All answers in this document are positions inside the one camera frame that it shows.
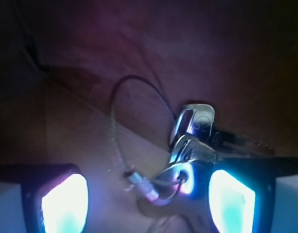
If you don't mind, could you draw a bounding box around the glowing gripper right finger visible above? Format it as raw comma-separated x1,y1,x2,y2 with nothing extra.
209,157,298,233

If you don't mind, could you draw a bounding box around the brown paper bag bin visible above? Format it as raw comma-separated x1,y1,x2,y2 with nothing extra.
0,0,298,233

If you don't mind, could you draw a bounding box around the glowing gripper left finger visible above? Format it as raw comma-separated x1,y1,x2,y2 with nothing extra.
0,164,88,233

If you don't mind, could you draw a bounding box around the silver key bunch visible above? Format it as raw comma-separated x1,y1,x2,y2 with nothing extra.
109,75,275,207

